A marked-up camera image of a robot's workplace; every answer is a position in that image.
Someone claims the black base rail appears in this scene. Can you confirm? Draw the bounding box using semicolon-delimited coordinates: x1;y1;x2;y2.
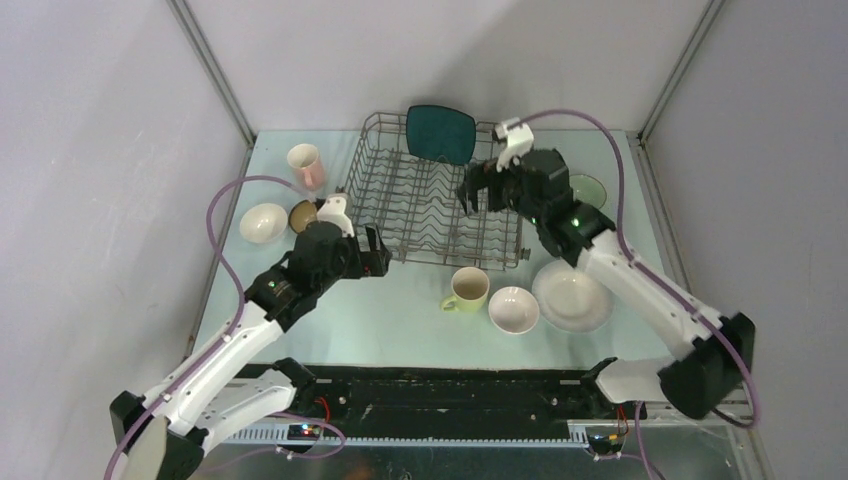
155;360;690;448

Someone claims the white bowl left side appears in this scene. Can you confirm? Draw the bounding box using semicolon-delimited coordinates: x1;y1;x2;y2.
239;203;288;244

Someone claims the light green mug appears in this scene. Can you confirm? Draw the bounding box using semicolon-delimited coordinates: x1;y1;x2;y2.
440;267;490;313

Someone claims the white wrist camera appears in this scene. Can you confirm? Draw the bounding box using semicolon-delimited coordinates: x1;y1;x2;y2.
493;118;534;172
316;193;355;238

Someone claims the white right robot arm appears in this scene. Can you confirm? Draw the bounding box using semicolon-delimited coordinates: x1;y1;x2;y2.
456;149;756;420

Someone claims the large white plate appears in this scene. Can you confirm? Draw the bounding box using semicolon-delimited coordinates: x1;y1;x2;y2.
531;260;614;333

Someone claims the purple cable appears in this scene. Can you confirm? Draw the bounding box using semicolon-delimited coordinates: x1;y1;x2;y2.
513;109;762;480
102;175;347;480

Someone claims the green ceramic bowl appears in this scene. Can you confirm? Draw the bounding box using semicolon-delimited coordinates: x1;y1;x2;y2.
569;174;607;209

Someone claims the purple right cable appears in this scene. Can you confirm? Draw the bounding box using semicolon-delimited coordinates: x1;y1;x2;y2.
513;109;762;480

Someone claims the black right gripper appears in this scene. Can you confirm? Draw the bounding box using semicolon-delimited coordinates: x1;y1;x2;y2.
454;156;545;228

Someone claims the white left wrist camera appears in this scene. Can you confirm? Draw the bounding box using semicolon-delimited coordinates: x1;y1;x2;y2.
316;193;355;238

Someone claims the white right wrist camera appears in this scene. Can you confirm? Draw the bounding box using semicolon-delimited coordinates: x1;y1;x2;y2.
493;118;534;172

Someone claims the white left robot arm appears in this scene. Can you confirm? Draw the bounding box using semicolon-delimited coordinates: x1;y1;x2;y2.
110;221;392;479

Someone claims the brown dotted bowl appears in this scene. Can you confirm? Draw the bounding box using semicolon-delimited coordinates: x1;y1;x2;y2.
288;200;318;234

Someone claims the small white bowl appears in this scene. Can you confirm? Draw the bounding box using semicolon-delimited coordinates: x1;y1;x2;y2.
488;286;540;335

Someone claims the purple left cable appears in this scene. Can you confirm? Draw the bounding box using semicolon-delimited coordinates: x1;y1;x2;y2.
102;175;347;480

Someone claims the teal square plate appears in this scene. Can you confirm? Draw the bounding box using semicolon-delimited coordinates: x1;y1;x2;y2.
405;104;476;166

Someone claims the grey wire dish rack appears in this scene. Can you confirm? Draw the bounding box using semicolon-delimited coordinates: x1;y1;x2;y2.
342;112;531;271

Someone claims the pink mug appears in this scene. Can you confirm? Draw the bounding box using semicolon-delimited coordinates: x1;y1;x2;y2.
286;143;326;191

